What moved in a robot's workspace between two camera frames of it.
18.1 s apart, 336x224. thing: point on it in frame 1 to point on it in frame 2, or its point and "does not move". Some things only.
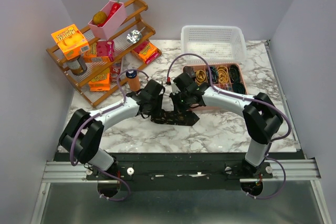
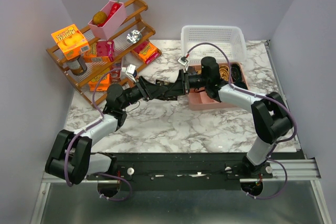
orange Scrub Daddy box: [71, 41] does not move
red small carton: [115, 71] does not move
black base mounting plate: [179, 171] does not move
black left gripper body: [156, 105] to [135, 93]
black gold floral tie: [183, 118] to [162, 96]
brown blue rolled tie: [189, 70] does not move
